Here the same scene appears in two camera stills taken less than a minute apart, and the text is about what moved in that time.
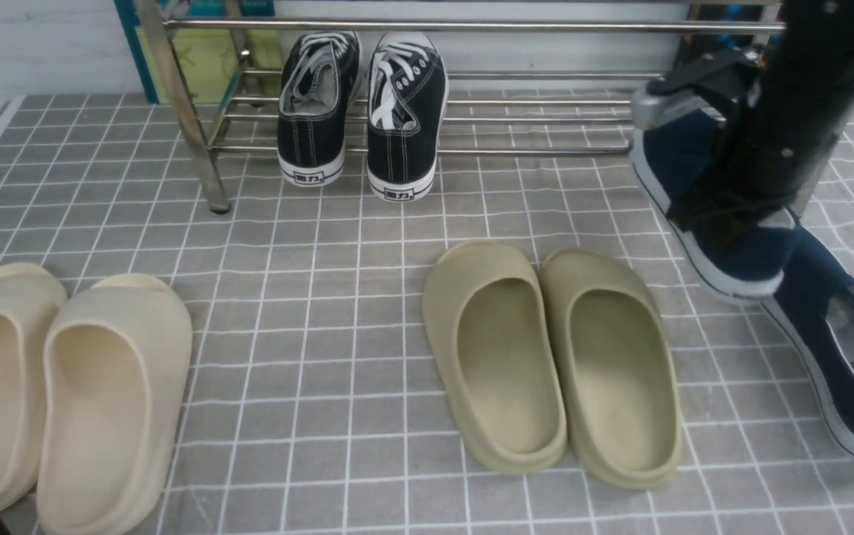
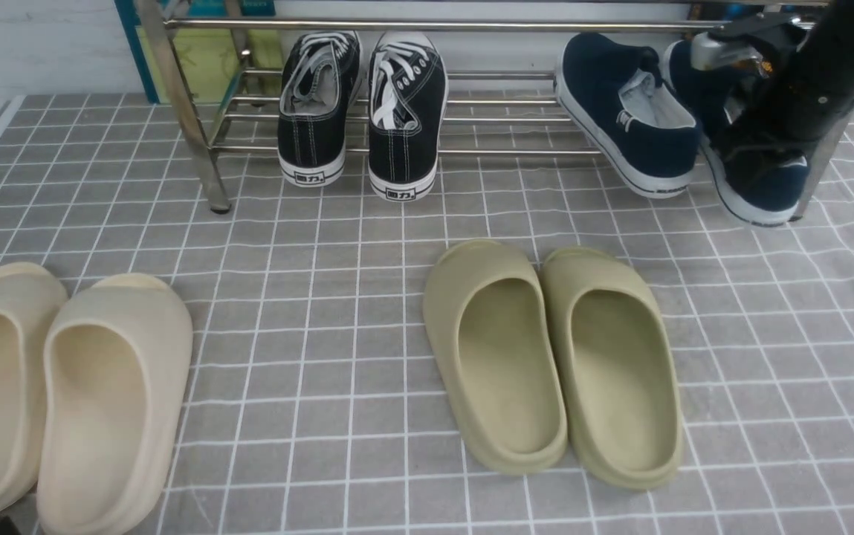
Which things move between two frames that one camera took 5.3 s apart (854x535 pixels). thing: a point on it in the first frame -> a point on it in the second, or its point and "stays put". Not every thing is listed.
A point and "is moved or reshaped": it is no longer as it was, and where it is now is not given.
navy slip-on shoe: [853, 362] is moved or reshaped
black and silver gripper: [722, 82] -> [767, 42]
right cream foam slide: [117, 362] stays put
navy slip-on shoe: [668, 157] -> [632, 125]
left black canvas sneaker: [319, 73] stays put
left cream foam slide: [0, 319] stays put
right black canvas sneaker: [407, 99] stays put
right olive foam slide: [623, 414] stays put
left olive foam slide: [508, 400] stays put
